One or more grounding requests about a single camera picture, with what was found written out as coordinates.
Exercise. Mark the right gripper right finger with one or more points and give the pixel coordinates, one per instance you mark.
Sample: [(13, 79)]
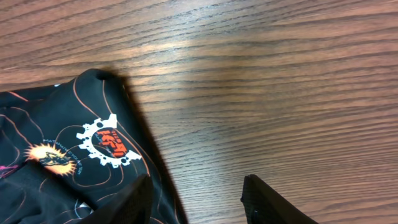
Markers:
[(263, 205)]

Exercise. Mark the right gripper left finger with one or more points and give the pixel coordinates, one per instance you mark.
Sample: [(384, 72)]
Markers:
[(131, 205)]

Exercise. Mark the black orange patterned jersey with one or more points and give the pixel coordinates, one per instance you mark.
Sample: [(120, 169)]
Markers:
[(68, 149)]

